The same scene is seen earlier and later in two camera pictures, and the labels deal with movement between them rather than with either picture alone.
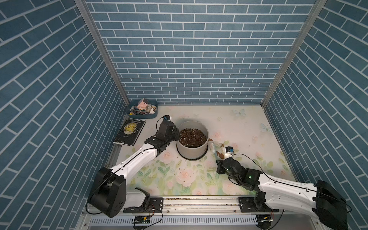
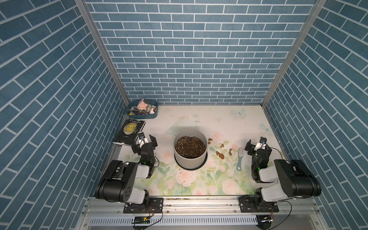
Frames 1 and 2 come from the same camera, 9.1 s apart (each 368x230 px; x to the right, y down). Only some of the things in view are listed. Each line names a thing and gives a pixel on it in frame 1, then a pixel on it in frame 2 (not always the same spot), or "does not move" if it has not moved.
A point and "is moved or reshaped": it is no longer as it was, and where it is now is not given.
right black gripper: x=219 y=166 to x=251 y=148
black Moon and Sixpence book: x=130 y=132 does not move
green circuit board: x=142 y=219 does not move
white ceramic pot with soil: x=193 y=140 is moved or reshaped
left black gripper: x=176 y=133 to x=154 y=143
